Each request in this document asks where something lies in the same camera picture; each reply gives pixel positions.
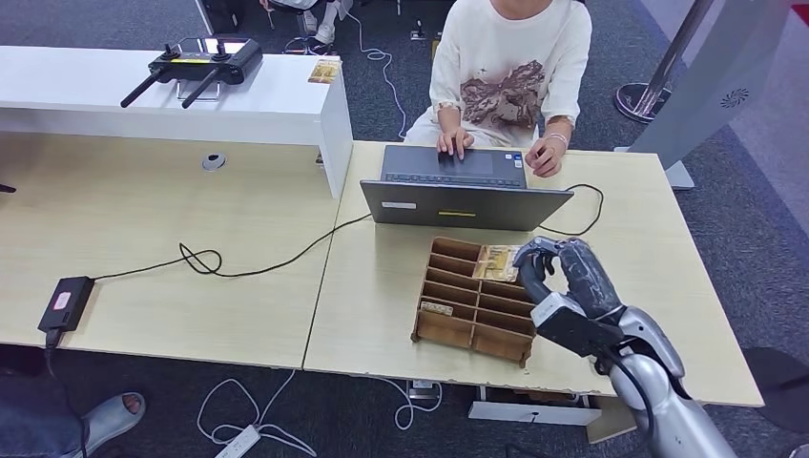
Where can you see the person's right hand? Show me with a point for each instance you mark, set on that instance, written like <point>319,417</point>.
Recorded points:
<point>456,140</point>

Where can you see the person's left hand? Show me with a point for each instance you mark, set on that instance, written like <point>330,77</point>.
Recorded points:
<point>547,161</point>

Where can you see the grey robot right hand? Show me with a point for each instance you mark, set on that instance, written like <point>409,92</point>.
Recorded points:
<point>588,278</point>

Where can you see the gold patterned room key card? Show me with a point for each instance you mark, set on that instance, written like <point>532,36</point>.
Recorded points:
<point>496,263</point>

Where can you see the brown cardboard card organizer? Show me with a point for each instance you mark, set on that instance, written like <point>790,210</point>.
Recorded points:
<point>455,328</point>

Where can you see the person's right forearm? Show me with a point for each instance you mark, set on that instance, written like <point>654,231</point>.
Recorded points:
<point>450,119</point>

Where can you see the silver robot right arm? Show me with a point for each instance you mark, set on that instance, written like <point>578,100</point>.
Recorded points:
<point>670,404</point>

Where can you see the person's left forearm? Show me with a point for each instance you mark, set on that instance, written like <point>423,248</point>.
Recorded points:
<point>559,128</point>

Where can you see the person with white shoes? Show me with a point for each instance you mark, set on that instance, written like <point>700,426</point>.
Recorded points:
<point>328,28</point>

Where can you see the person's leg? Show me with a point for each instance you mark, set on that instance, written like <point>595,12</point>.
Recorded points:
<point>31,423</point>

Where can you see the grey laptop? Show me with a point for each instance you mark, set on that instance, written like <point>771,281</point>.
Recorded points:
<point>464,210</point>

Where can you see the small black floor object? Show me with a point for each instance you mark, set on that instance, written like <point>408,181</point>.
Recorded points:
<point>417,30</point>

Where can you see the white drawer panel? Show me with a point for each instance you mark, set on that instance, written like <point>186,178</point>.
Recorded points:
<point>534,414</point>

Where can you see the chair base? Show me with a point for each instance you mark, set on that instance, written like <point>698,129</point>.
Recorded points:
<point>308,46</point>

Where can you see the white counter shelf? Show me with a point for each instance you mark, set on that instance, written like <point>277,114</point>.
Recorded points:
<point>268,103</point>

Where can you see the grey floor socket box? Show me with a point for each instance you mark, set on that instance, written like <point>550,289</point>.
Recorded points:
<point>423,392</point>

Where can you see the grey kiosk panel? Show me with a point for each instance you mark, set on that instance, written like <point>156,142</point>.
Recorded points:
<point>730,63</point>

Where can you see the black round base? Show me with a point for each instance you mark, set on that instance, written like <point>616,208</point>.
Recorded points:
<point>778,385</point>

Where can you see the round grey desk grommet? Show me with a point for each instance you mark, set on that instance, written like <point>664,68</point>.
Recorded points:
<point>213,162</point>

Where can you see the black remote controller with antennas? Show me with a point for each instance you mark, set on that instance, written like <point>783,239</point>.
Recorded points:
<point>206,62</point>

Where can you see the black cabinet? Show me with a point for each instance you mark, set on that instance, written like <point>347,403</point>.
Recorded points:
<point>219,14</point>

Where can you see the white power strip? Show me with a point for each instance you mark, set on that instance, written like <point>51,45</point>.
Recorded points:
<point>238,442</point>

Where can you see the black power adapter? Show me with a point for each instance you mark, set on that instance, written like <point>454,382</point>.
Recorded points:
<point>65,304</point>

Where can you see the grey slipper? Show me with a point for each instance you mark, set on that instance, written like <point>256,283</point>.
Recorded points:
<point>110,419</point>

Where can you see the black object at desk edge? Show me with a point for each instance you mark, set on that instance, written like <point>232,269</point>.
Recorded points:
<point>5,188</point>

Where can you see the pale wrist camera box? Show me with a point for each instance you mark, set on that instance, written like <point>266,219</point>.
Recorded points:
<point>569,325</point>

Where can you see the metal stanchion post with base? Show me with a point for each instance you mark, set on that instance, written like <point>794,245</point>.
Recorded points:
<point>676,44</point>

